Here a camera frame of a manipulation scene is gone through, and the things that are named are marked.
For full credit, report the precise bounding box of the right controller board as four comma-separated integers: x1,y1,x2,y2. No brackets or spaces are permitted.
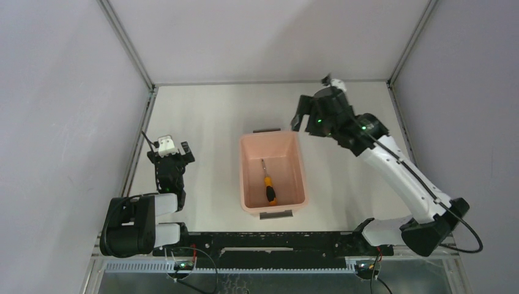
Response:
355,261,379,272

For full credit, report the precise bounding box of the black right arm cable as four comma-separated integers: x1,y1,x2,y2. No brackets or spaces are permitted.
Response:
345,109,484,255

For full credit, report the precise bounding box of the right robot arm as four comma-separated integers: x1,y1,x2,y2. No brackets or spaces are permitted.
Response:
291,86,469,257

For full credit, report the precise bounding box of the yellow black screwdriver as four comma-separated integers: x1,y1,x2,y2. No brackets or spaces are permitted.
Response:
261,159,277,206

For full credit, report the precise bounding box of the controller board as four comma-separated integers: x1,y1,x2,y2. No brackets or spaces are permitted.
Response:
173,261,195,271
355,261,379,272

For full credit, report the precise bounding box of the left controller board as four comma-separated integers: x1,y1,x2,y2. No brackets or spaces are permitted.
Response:
173,261,195,271

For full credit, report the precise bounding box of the grey slotted cable duct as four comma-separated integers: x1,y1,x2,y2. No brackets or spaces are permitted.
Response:
103,259,357,274

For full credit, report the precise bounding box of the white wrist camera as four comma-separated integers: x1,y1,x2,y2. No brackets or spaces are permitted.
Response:
157,135,179,157
321,74,347,93

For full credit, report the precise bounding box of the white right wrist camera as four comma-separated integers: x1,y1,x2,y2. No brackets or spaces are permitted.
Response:
321,74,347,93

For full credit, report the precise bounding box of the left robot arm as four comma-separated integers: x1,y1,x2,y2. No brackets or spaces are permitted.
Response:
99,137,195,258

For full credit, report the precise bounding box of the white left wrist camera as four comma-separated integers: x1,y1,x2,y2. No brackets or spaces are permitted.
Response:
157,135,179,157

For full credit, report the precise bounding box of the pink plastic bin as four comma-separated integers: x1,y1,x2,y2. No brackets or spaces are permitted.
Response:
239,130,308,219

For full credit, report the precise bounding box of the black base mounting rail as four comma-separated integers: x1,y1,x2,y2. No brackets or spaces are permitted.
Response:
152,231,394,271

